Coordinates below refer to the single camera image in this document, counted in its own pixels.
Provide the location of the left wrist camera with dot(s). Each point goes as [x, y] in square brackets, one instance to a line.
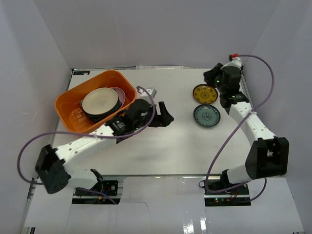
[145, 94]

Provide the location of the left blue table label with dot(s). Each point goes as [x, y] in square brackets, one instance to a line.
[81, 73]

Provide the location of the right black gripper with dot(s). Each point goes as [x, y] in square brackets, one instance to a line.
[209, 75]

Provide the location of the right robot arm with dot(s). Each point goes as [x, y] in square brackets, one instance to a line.
[268, 155]

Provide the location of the pink round plate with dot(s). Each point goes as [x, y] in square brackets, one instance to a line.
[121, 96]

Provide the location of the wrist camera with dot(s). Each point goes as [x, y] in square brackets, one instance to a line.
[145, 94]
[235, 60]

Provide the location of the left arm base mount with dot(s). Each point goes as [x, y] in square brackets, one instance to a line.
[108, 187]

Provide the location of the yellow patterned round plate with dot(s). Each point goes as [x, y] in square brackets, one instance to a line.
[205, 94]

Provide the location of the white paper sheet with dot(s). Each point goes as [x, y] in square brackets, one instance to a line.
[158, 67]

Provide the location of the black floral square plate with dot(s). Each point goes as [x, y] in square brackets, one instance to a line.
[97, 119]

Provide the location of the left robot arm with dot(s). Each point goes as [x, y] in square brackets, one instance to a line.
[56, 167]

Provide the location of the blue white round plate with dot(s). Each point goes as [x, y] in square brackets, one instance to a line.
[206, 115]

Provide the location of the cream round plate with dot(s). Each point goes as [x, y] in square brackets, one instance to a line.
[100, 101]

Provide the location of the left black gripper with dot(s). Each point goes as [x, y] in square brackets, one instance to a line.
[157, 117]

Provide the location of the orange plastic bin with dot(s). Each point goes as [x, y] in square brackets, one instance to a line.
[68, 107]

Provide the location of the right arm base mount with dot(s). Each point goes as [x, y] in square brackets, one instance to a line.
[216, 187]

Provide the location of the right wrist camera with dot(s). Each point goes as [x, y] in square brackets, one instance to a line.
[235, 60]

